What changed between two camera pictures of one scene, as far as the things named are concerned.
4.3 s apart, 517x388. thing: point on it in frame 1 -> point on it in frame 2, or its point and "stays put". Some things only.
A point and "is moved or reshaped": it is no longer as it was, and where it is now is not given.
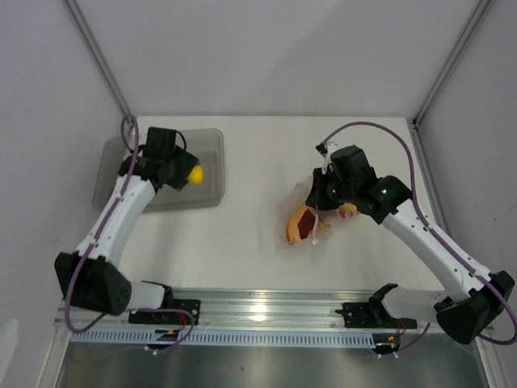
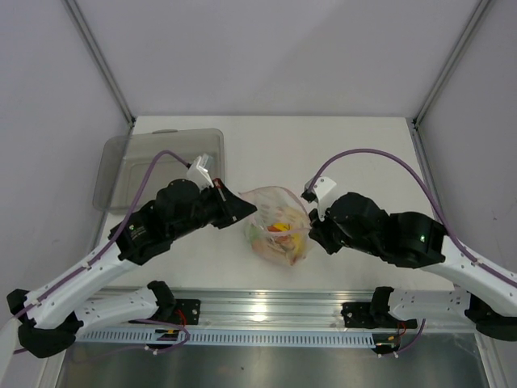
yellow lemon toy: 196,175 is moved or reshaped
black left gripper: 187,162 -> 232,208
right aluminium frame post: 477,12 stays put
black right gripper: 317,199 -> 319,232
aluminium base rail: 262,311 stays put
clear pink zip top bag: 326,221 is moved or reshaped
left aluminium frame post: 93,45 stays put
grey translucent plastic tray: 205,145 stays put
